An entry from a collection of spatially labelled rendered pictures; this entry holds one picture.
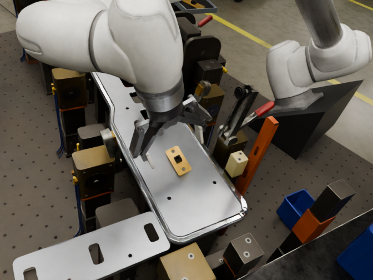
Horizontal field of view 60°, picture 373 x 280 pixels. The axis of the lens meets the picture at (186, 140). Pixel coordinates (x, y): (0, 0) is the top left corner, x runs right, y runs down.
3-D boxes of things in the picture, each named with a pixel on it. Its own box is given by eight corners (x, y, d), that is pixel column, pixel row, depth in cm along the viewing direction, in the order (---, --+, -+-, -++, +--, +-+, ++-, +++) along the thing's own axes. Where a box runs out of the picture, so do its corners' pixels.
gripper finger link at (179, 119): (164, 109, 68) (167, 104, 68) (197, 117, 77) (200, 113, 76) (172, 121, 66) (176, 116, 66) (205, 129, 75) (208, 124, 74)
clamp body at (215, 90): (176, 165, 124) (193, 86, 98) (200, 158, 129) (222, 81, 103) (184, 178, 120) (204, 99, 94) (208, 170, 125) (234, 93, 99)
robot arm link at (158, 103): (124, 69, 58) (131, 91, 63) (143, 103, 54) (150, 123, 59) (168, 50, 60) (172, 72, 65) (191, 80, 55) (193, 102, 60)
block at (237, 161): (201, 227, 107) (230, 153, 81) (210, 223, 108) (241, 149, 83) (206, 236, 105) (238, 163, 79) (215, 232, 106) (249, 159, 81)
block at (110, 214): (87, 266, 92) (81, 211, 72) (126, 250, 97) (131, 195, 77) (94, 290, 88) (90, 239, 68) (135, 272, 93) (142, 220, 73)
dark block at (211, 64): (176, 153, 128) (196, 60, 99) (191, 148, 131) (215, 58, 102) (182, 161, 126) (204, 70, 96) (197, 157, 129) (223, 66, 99)
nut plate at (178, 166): (165, 151, 86) (164, 149, 85) (177, 145, 86) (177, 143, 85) (179, 176, 81) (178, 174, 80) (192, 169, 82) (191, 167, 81)
